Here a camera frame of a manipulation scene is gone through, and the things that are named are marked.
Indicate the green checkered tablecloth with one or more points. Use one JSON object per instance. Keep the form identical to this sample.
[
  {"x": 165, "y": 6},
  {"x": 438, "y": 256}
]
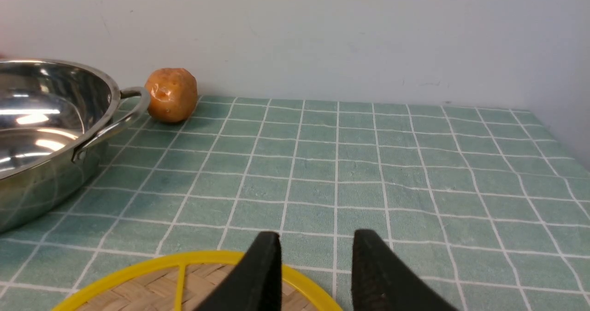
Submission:
[{"x": 484, "y": 204}]

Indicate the brown potato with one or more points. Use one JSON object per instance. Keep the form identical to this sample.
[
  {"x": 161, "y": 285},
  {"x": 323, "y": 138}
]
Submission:
[{"x": 173, "y": 94}]

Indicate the yellow-rimmed bamboo steamer lid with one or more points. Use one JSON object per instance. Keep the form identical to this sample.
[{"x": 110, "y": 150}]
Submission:
[{"x": 176, "y": 282}]

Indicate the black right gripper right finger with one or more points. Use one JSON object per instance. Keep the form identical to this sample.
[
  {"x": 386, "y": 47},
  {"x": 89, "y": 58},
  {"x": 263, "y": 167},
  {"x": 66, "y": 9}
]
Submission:
[{"x": 381, "y": 281}]

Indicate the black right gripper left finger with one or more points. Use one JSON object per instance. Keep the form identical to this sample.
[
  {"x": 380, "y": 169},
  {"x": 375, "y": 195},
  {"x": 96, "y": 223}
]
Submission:
[{"x": 255, "y": 284}]

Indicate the stainless steel pot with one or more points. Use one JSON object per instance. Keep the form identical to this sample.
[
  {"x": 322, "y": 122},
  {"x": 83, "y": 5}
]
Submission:
[{"x": 55, "y": 119}]

